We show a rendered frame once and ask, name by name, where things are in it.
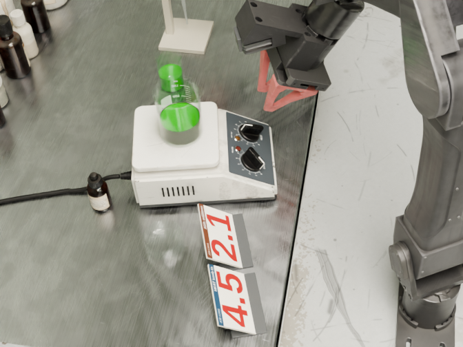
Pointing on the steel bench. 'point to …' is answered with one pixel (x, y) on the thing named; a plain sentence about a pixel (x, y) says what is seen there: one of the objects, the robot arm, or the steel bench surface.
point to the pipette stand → (184, 32)
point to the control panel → (266, 174)
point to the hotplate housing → (200, 181)
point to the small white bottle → (24, 29)
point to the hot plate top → (145, 156)
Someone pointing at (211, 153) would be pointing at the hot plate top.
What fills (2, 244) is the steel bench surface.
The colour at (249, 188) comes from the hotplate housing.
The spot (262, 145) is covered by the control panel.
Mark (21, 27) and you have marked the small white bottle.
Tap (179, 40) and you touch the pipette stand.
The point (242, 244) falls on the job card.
